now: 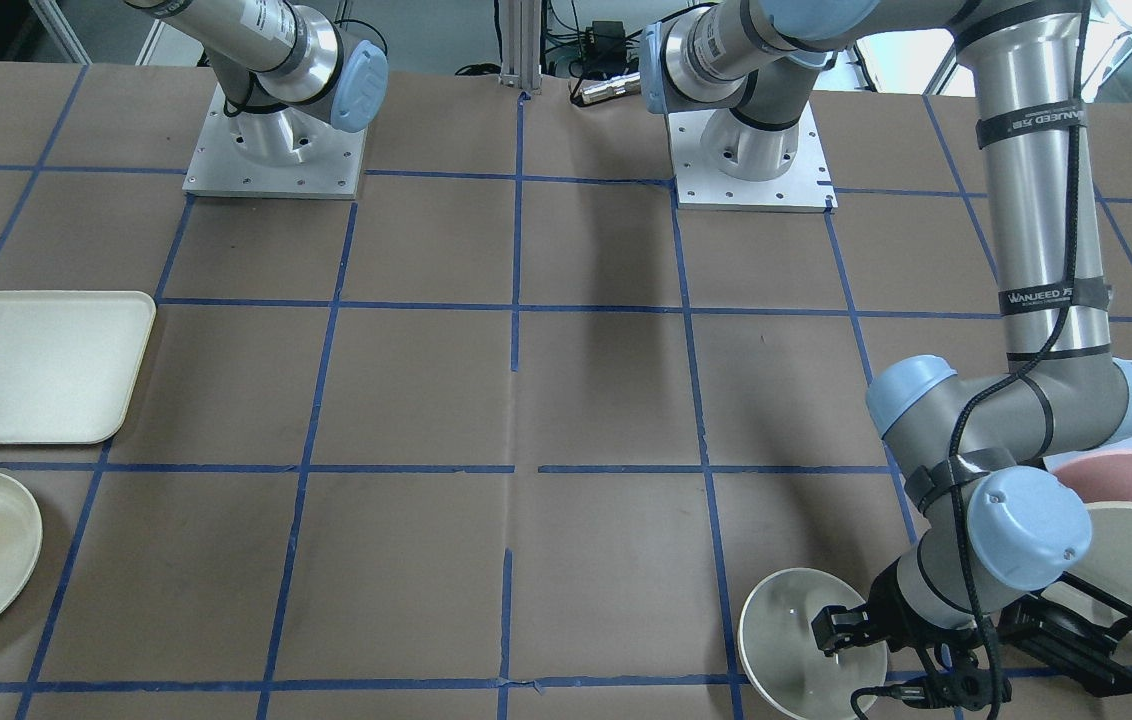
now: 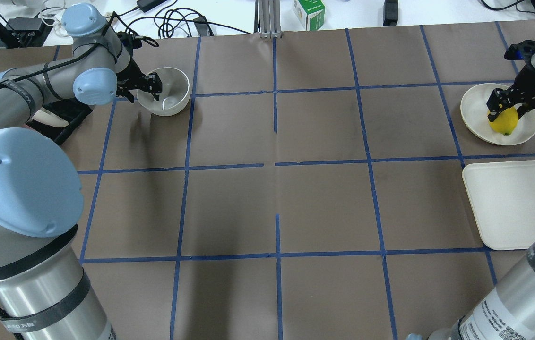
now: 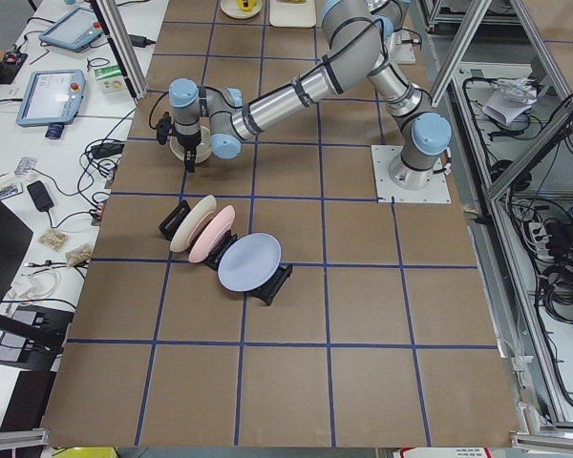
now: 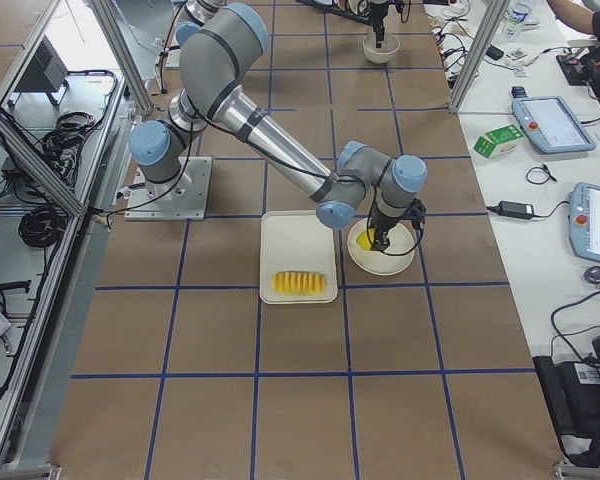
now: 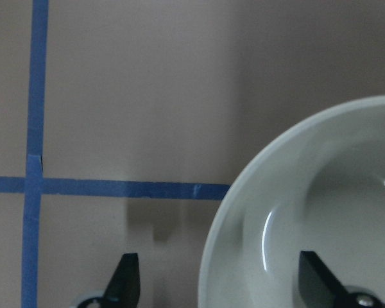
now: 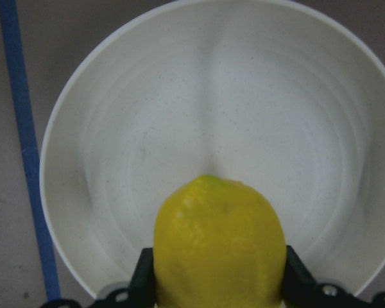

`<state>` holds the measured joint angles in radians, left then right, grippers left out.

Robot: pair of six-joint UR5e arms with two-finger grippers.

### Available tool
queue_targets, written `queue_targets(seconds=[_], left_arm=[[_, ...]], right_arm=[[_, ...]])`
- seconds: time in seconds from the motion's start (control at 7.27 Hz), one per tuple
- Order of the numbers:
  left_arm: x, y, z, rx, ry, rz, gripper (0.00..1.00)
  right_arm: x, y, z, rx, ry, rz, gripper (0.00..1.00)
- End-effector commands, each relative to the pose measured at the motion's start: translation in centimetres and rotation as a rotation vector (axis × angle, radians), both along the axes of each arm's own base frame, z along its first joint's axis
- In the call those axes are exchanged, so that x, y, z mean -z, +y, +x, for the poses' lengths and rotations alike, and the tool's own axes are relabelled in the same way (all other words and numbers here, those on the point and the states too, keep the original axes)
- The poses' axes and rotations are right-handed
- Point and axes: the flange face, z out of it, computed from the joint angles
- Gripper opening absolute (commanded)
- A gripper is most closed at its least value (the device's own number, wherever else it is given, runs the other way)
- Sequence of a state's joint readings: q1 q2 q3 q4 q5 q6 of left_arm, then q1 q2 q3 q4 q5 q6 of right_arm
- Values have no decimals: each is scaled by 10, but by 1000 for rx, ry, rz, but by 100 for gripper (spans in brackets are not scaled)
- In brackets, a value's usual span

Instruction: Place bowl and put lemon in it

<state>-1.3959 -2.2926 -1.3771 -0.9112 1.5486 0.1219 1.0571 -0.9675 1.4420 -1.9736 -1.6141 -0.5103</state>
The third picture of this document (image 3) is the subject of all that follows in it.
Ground cream bowl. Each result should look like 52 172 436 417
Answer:
170 126 212 164

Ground black power adapter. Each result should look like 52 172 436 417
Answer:
27 180 54 212

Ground pink plate in rack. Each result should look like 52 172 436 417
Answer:
188 205 235 263

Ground lavender plate in rack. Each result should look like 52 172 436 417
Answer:
218 233 282 292

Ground blue teach pendant near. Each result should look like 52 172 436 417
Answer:
16 69 86 127

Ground cream plate in rack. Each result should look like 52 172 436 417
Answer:
170 195 217 253

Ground crumpled white papers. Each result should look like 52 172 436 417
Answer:
482 77 537 126

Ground blue teach pendant far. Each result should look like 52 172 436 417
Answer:
39 7 102 52

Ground cream rectangular tray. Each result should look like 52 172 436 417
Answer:
269 0 316 29

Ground cream round plate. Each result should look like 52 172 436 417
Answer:
220 0 263 20

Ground blue teach pendant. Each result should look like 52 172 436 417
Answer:
39 7 102 52
16 69 86 127

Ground black dish rack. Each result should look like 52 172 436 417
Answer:
159 200 292 305

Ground green white small box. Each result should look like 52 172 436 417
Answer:
94 65 127 94

